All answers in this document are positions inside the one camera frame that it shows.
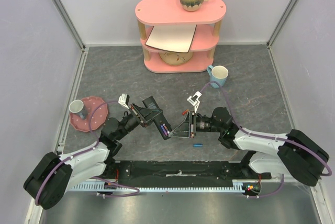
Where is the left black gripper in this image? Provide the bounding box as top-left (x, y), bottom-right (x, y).
top-left (116, 103), bottom-right (163, 141)

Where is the blue purple battery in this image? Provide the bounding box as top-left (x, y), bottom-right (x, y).
top-left (162, 124), bottom-right (170, 135)

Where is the black remote control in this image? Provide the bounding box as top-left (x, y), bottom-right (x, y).
top-left (142, 95), bottom-right (173, 141)

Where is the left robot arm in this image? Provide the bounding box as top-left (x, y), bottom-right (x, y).
top-left (23, 104), bottom-right (163, 209)

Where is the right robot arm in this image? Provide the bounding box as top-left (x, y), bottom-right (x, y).
top-left (163, 107), bottom-right (329, 186)

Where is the pink polka-dot plate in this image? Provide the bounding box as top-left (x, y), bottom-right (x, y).
top-left (70, 96), bottom-right (108, 132)

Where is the grey white cup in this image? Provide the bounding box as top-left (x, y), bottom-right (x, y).
top-left (69, 99), bottom-right (86, 120)

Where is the light blue mug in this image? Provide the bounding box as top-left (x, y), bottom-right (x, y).
top-left (207, 65), bottom-right (229, 88)

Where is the beige painted bowl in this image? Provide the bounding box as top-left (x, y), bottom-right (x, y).
top-left (159, 51), bottom-right (193, 65)

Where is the pink three-tier shelf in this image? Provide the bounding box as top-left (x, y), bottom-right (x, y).
top-left (135, 0), bottom-right (226, 73)

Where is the white black-edged board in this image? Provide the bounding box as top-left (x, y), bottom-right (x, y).
top-left (145, 24), bottom-right (197, 53)

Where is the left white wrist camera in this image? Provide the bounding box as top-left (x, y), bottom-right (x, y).
top-left (118, 93), bottom-right (130, 109)

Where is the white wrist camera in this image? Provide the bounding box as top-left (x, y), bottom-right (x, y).
top-left (187, 91), bottom-right (202, 113)
top-left (118, 93), bottom-right (130, 109)

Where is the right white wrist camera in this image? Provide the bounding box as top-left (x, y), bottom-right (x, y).
top-left (187, 91), bottom-right (202, 113)

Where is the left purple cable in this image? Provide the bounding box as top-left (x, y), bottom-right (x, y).
top-left (35, 100), bottom-right (141, 206)

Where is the purple cable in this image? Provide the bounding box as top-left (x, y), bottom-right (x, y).
top-left (35, 100), bottom-right (141, 206)
top-left (198, 81), bottom-right (332, 199)

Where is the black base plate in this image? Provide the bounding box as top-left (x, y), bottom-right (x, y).
top-left (99, 161), bottom-right (272, 186)

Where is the slotted cable duct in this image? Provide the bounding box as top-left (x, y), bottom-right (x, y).
top-left (69, 180), bottom-right (245, 194)

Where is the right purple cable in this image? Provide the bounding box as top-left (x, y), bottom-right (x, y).
top-left (198, 81), bottom-right (332, 199)

